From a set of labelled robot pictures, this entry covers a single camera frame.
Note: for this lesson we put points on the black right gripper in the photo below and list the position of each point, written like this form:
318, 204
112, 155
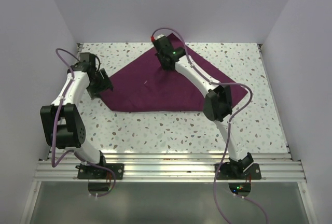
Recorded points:
160, 56

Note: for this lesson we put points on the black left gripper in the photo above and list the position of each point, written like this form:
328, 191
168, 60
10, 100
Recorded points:
105, 84

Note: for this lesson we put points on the purple cloth mat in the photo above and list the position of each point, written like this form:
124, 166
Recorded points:
143, 86

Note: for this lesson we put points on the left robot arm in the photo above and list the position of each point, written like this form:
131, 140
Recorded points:
63, 126

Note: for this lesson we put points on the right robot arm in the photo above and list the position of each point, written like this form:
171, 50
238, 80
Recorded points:
217, 106

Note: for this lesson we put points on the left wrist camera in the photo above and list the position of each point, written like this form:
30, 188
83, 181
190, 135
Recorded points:
90, 58

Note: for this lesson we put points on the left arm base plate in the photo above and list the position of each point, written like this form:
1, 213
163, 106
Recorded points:
91, 172

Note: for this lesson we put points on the aluminium rail frame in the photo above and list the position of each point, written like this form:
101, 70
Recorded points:
186, 146

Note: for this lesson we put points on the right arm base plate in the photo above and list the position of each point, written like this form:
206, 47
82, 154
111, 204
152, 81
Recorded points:
226, 172

